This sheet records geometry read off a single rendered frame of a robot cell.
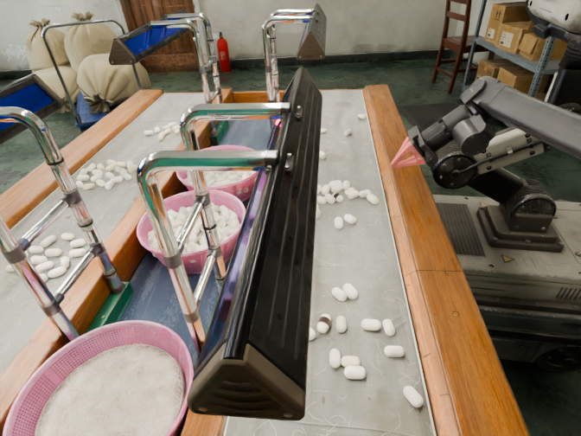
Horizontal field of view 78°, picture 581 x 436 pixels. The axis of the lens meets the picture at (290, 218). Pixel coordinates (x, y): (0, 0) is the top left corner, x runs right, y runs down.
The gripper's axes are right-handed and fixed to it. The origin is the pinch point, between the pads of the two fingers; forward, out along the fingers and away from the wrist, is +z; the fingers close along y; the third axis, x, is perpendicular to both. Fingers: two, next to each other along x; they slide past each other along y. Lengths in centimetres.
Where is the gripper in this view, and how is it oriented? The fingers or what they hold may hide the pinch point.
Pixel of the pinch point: (394, 164)
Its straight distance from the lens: 95.4
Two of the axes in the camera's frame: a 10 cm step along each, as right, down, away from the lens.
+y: -1.0, 6.1, -7.9
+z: -7.2, 5.1, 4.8
